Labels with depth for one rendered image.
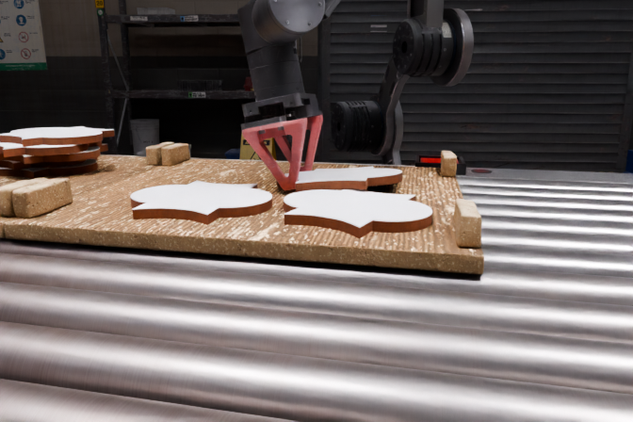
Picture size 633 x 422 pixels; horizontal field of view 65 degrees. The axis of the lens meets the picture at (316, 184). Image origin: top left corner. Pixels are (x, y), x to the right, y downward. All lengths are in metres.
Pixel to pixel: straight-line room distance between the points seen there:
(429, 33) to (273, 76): 0.81
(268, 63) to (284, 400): 0.38
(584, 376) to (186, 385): 0.21
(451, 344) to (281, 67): 0.36
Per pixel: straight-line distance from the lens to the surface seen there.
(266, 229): 0.42
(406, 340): 0.30
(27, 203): 0.51
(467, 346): 0.30
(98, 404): 0.26
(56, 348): 0.32
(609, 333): 0.36
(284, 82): 0.55
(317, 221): 0.42
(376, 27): 5.26
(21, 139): 0.72
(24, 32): 6.35
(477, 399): 0.26
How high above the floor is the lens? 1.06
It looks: 13 degrees down
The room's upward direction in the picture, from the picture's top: straight up
